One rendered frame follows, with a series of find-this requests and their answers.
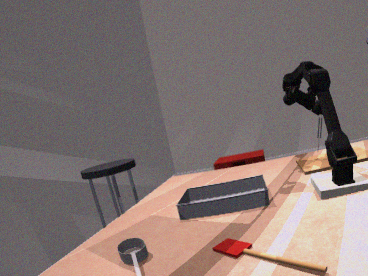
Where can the light wooden board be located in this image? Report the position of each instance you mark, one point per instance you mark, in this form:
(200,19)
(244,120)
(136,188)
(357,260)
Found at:
(320,162)

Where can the red spatula with wooden handle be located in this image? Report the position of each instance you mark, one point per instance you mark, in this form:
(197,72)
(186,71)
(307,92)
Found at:
(235,248)

